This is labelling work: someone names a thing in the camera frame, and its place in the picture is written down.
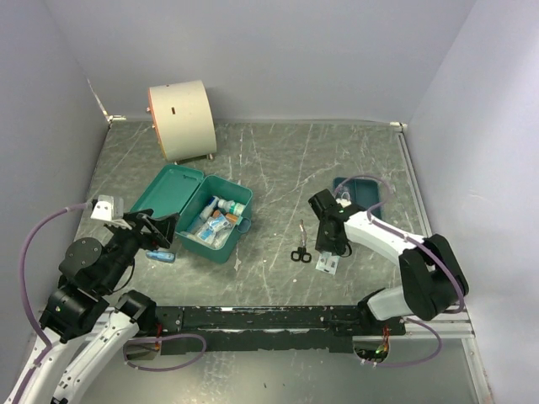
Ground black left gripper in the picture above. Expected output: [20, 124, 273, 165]
[99, 207, 179, 291]

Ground black scissors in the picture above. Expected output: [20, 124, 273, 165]
[291, 220, 312, 263]

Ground blue white wipes packet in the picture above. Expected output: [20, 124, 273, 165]
[195, 212, 232, 245]

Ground teal divided tray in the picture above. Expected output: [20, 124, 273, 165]
[336, 178, 381, 209]

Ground teal medicine kit box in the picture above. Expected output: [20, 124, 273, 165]
[131, 164, 253, 264]

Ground clear gauze packet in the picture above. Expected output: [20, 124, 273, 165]
[184, 218, 233, 249]

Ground brown bottle orange cap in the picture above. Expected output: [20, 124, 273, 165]
[225, 213, 240, 227]

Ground white disinfectant bottle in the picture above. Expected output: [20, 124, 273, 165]
[217, 199, 246, 216]

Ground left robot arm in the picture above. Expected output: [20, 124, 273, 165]
[6, 209, 180, 403]

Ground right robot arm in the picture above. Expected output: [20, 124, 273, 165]
[308, 189, 469, 336]

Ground blue transparent small bottle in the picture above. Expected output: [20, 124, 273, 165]
[146, 251, 176, 263]

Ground cream cylindrical cabinet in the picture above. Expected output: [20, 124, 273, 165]
[147, 80, 217, 162]

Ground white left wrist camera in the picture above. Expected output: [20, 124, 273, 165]
[90, 195, 126, 227]

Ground black mounting base rail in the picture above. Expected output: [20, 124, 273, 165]
[157, 305, 405, 354]

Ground metal corner bracket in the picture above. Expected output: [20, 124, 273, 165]
[106, 114, 126, 125]

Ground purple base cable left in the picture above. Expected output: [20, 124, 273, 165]
[121, 334, 208, 372]

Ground aluminium frame rail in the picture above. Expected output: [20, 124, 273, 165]
[32, 306, 476, 342]

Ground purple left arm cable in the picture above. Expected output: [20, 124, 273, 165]
[6, 201, 93, 404]

